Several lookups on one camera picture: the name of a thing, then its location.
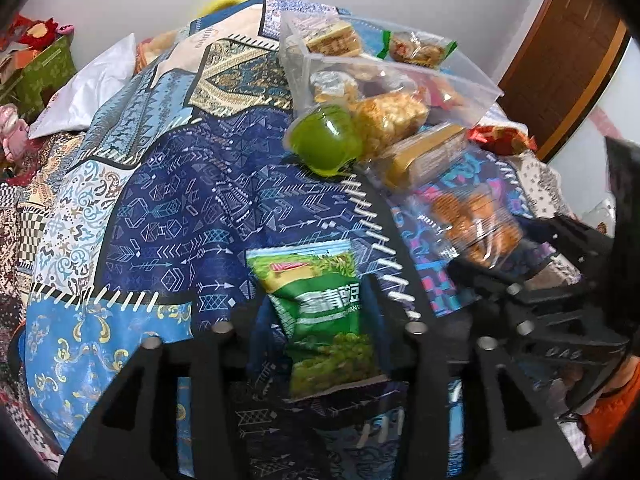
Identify clear bag fried snacks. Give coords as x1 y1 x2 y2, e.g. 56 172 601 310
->
409 184 524 269

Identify green pea snack packet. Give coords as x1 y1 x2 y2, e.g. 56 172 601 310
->
246 240 383 401

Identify red broad bean snack packet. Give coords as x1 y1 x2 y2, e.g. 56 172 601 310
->
468 125 537 156

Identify person's left hand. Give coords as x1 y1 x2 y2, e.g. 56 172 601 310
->
582 356 639 454

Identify blue patchwork bedspread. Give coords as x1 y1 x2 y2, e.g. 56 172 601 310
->
0 0 586 480

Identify brown wooden door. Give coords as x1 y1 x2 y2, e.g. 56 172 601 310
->
499 0 630 162

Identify brown wafer biscuit pack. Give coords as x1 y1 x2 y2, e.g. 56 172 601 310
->
371 122 469 191

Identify clear puffed rice snack pack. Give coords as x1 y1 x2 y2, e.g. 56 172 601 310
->
349 91 428 162

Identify green jelly cup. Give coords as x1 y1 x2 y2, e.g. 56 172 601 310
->
282 103 362 178

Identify clear plastic storage bin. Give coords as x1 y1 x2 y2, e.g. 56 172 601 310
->
280 11 503 127

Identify green-edged clear snack bag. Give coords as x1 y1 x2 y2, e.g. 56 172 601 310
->
376 30 458 70

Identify white pillow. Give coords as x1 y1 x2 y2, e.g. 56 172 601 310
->
28 34 136 140

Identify gold wrapped biscuit pack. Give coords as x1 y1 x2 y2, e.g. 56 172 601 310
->
304 20 362 56

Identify pink plush pig toy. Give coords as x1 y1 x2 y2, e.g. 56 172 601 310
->
0 104 29 162

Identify green cardboard box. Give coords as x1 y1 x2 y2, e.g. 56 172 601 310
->
1 37 76 122

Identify yellow round object behind bed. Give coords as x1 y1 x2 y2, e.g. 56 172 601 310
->
198 0 245 18

